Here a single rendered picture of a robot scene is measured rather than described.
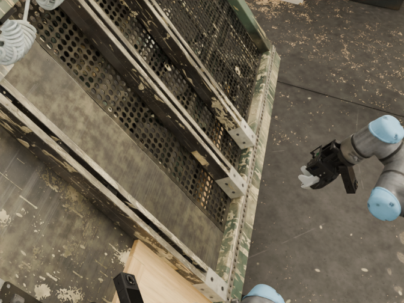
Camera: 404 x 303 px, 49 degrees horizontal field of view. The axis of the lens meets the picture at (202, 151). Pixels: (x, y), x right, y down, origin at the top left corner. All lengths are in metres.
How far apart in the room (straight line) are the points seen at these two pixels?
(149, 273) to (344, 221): 1.89
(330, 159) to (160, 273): 0.62
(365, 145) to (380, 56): 3.36
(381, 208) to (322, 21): 3.80
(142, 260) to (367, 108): 2.86
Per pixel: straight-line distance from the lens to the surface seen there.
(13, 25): 0.99
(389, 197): 1.12
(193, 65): 1.78
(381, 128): 1.18
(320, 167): 1.29
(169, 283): 1.45
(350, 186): 1.34
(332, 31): 4.70
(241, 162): 1.99
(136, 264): 1.34
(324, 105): 3.78
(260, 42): 2.59
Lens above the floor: 2.38
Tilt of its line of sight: 48 degrees down
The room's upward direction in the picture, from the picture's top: 6 degrees clockwise
